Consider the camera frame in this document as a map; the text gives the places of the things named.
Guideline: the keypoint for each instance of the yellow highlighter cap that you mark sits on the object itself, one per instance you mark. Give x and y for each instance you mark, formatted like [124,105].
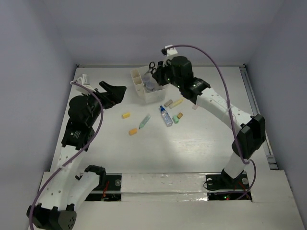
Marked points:
[125,115]

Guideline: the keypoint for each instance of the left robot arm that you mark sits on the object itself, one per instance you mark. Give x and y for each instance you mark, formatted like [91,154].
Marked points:
[56,203]

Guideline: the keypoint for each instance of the aluminium table edge rail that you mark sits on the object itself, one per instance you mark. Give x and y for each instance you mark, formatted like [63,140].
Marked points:
[255,109]

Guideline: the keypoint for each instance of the green highlighter cap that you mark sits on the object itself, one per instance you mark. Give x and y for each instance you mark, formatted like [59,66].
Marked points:
[175,119]

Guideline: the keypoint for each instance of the pink highlighter body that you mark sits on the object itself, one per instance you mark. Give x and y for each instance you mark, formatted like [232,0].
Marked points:
[195,107]

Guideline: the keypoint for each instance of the paperclip jar near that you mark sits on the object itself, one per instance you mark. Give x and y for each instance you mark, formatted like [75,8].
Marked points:
[150,87]

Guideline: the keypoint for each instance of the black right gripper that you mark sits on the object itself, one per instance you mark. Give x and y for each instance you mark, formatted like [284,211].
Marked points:
[159,74]

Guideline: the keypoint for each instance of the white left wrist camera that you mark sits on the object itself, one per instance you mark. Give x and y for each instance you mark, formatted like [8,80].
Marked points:
[82,80]

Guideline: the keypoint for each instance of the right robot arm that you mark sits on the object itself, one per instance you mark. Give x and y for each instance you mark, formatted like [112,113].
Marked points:
[249,130]

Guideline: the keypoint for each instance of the green uncapped highlighter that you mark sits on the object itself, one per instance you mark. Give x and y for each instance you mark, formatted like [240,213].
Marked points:
[144,121]

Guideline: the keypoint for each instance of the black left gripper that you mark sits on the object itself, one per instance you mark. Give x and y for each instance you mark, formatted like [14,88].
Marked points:
[116,95]

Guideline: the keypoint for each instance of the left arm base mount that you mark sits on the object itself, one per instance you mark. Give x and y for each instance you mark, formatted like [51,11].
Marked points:
[108,188]

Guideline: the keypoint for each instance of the yellow highlighter body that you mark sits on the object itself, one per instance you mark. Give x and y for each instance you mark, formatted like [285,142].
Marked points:
[175,103]

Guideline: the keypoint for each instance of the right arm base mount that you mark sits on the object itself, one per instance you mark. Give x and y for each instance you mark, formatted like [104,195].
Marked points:
[227,187]

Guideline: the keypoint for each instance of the white perforated basket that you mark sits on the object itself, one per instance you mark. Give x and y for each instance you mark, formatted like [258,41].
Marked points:
[152,97]

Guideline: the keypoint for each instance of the grey dirty eraser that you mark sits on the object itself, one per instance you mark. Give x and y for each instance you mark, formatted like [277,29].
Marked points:
[169,102]

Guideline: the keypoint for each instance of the paperclip jar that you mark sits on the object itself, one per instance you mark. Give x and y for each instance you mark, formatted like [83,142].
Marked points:
[146,78]
[150,87]

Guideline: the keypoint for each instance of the clear blue spray bottle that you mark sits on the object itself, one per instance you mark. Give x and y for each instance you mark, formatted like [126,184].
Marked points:
[166,117]

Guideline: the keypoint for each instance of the black handled scissors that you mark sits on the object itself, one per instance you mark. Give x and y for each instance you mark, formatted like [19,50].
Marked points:
[151,68]

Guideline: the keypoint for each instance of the orange highlighter cap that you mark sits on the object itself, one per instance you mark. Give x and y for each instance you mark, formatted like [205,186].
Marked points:
[133,131]

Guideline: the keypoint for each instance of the paperclip jar far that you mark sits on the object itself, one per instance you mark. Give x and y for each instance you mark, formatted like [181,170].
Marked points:
[146,78]

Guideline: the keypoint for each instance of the cream divided side organizer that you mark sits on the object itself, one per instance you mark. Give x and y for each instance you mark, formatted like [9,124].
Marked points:
[138,83]

